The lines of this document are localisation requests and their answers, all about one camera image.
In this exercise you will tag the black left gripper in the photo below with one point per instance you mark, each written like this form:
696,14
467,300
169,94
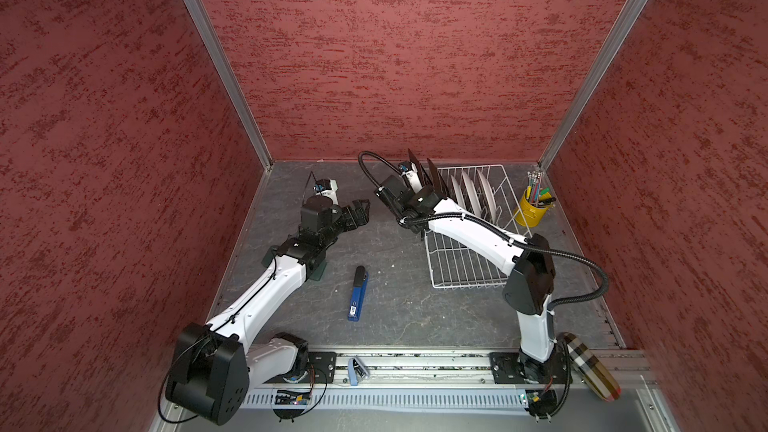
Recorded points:
362,215

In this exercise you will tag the floral square plate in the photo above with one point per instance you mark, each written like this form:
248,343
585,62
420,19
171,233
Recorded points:
418,169

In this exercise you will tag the dark square plate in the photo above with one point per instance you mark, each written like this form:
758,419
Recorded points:
439,184

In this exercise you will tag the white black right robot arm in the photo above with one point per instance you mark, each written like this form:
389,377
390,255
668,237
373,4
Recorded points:
525,262

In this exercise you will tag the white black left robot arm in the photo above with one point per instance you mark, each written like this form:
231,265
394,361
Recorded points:
215,364

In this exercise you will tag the blue black stapler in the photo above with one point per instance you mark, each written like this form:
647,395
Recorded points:
358,294

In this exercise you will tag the green sponge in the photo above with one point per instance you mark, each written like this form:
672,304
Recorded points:
318,271

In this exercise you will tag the white round plate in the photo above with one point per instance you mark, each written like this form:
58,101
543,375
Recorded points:
458,192
472,194
489,197

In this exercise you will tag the yellow pen cup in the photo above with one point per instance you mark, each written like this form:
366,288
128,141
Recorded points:
530,214

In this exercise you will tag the pens in cup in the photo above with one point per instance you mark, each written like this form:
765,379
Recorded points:
537,194

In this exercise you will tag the blue white clip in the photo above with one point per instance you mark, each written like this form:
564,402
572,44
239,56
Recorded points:
357,371

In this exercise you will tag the plaid patterned roll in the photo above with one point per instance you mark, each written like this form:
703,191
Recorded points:
594,373

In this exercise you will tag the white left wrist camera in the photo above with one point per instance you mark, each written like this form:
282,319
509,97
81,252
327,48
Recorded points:
327,188

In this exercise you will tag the white wire dish rack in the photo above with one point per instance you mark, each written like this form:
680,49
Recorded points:
453,265

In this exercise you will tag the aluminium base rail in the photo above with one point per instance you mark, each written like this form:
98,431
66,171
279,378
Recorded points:
436,381

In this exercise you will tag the aluminium left corner post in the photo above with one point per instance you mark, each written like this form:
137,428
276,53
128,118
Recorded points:
227,76

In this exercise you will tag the aluminium corner post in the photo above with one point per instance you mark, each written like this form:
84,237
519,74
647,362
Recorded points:
227,76
618,33

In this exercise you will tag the aluminium right corner post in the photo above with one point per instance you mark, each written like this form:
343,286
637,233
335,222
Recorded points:
618,33

